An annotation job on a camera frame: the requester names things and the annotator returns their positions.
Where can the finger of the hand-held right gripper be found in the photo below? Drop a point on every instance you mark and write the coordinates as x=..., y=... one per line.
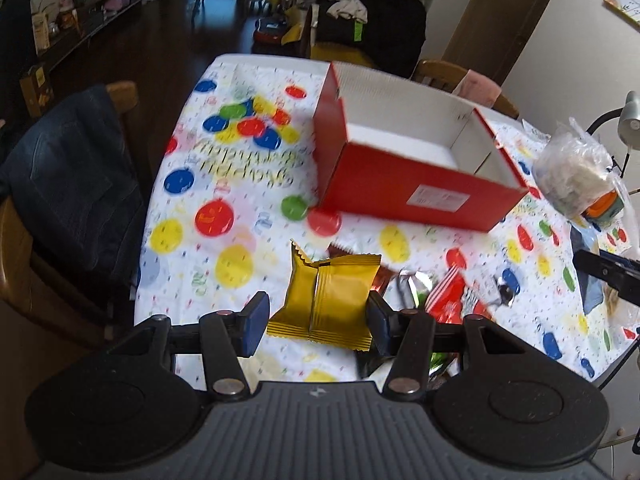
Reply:
x=607, y=272

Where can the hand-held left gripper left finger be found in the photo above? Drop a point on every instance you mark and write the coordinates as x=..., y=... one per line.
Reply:
x=255, y=321

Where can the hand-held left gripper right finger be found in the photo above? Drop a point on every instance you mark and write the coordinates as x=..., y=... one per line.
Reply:
x=380, y=326

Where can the white blue snack packet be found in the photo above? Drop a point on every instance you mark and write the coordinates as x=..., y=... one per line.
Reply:
x=593, y=293

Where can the yellow snack packet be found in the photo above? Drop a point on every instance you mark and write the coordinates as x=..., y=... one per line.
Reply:
x=342, y=300
x=295, y=300

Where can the red white patterned snack packet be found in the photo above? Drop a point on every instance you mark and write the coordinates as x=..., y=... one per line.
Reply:
x=450, y=295

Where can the silver foil candy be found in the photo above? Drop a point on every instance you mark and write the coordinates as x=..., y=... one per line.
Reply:
x=506, y=291

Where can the red cardboard box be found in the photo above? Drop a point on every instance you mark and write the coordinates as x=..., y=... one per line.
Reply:
x=400, y=180

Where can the clear plastic bag of snacks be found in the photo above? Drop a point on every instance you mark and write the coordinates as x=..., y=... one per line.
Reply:
x=575, y=170

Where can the silver foil snack packet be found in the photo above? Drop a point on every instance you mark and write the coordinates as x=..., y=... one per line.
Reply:
x=412, y=287

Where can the orange green snack pack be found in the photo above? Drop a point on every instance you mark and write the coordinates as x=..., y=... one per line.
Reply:
x=605, y=207

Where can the green snack packet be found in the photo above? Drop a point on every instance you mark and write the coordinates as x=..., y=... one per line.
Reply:
x=442, y=362

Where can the grey desk lamp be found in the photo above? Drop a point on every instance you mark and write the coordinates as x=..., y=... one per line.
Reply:
x=631, y=115

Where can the pink cloth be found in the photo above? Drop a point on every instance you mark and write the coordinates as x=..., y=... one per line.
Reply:
x=477, y=87

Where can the wooden chair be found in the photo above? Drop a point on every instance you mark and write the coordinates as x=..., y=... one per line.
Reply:
x=30, y=285
x=435, y=74

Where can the yellow cloth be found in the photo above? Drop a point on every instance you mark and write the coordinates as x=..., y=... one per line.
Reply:
x=297, y=27

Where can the black bag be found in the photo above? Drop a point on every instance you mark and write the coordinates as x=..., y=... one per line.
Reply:
x=395, y=25

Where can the brown cardboard box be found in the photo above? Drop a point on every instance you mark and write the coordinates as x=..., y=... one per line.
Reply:
x=37, y=90

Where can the white crumpled garment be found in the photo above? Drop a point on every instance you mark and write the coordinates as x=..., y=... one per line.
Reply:
x=347, y=4

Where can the dark wooden shelf unit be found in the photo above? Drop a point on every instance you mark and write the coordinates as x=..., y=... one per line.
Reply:
x=90, y=10

